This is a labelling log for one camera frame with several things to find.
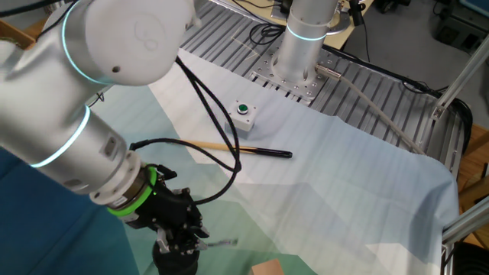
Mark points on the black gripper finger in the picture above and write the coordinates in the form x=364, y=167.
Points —
x=163, y=241
x=195, y=236

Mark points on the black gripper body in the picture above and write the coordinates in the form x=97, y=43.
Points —
x=168, y=210

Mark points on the black silver pen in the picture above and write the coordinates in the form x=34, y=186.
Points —
x=221, y=242

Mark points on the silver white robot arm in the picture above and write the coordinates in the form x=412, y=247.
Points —
x=46, y=114

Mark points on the black mesh pen holder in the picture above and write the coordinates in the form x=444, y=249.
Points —
x=175, y=265

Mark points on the light wooden cube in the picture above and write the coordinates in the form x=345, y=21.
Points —
x=267, y=268

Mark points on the wooden black cue stick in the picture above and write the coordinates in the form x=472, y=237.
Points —
x=267, y=153

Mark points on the white box green button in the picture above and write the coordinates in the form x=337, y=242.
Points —
x=241, y=116

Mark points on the blue green white tablecloth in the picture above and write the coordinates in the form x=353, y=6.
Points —
x=324, y=214

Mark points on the brown cardboard box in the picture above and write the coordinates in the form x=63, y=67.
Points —
x=15, y=35

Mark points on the beige desk board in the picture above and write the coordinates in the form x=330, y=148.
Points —
x=345, y=40

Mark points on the black equipment case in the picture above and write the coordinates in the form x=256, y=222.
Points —
x=462, y=30

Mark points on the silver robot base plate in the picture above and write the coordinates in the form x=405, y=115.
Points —
x=302, y=89

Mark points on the aluminium frame post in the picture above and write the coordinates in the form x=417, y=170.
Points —
x=458, y=83
x=466, y=223

